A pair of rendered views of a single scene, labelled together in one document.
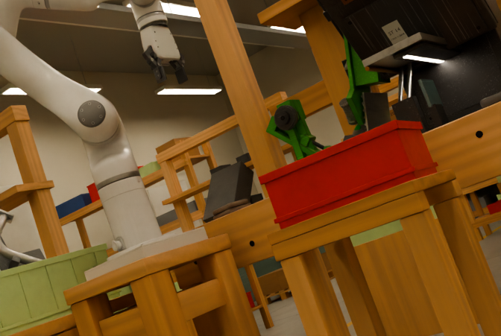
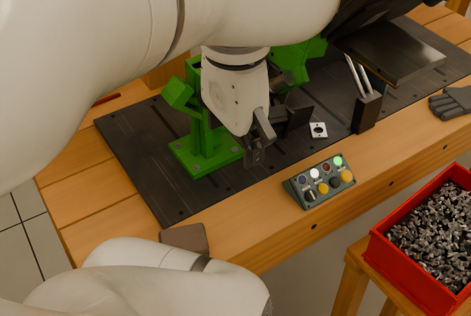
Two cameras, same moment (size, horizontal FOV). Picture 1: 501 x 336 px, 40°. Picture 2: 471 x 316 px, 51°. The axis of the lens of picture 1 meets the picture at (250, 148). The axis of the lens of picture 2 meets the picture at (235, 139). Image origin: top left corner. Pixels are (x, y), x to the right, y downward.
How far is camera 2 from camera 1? 202 cm
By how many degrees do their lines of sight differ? 79
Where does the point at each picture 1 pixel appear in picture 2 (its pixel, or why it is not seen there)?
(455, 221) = not seen: hidden behind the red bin
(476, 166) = (429, 167)
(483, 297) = not seen: hidden behind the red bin
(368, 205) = not seen: outside the picture
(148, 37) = (261, 91)
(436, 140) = (422, 155)
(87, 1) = (222, 39)
